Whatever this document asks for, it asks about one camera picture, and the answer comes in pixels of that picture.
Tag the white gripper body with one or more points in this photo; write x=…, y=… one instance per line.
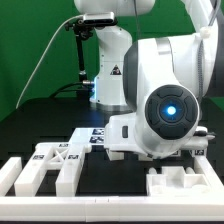
x=120, y=136

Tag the white chair back frame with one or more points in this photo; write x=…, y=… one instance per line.
x=66, y=158

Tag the grey camera on stand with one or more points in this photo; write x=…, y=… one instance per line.
x=99, y=19

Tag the white chair seat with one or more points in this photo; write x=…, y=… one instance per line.
x=175, y=181

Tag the white U-shaped fence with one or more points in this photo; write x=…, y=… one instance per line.
x=203, y=207

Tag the white tagged cube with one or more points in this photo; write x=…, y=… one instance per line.
x=197, y=152

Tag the black camera stand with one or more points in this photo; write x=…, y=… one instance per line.
x=82, y=33

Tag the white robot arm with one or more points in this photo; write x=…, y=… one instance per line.
x=155, y=86

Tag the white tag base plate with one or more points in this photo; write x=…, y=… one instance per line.
x=87, y=136

